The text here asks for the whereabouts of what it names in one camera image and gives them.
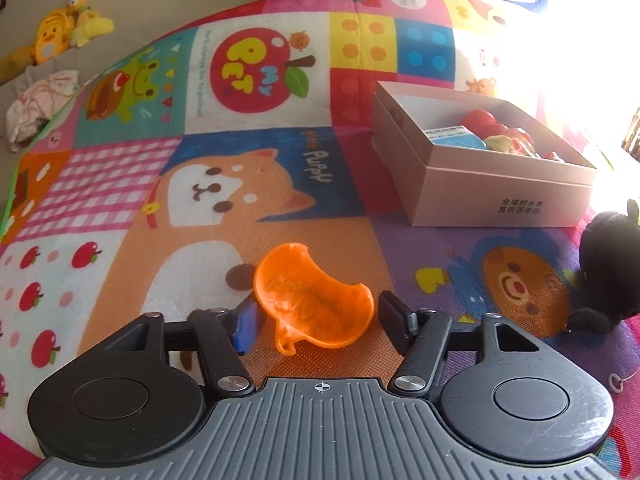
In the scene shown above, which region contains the pale yellow plush toy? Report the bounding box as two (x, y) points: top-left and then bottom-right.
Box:
(67, 0), (116, 50)

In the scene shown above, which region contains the colourful cartoon play mat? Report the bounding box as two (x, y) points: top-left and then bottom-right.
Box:
(0, 0), (640, 461)

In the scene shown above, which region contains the pile of pink-white clothes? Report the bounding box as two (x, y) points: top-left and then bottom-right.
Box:
(5, 70), (82, 153)

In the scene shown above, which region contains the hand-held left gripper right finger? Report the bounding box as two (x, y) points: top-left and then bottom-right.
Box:
(377, 291), (546, 403)

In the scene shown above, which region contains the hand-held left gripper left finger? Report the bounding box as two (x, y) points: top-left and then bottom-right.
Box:
(100, 305), (261, 401)

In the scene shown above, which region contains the pink round cartoon toy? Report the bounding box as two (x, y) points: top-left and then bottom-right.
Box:
(484, 127), (533, 157)

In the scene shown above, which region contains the blue tissue pack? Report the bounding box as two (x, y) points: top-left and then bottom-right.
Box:
(425, 126), (488, 152)

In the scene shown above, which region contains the yellow duck plush toy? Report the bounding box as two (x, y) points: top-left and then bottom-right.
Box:
(31, 10), (76, 65)

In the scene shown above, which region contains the black plush toy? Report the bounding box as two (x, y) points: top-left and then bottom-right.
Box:
(565, 199), (640, 395)

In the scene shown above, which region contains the orange plastic pumpkin toy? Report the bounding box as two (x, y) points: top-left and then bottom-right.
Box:
(254, 242), (376, 358)

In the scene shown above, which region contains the pink cardboard box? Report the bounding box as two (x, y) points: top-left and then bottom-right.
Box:
(371, 80), (598, 228)

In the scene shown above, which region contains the red round plastic toy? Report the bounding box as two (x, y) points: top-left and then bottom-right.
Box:
(461, 108), (498, 137)

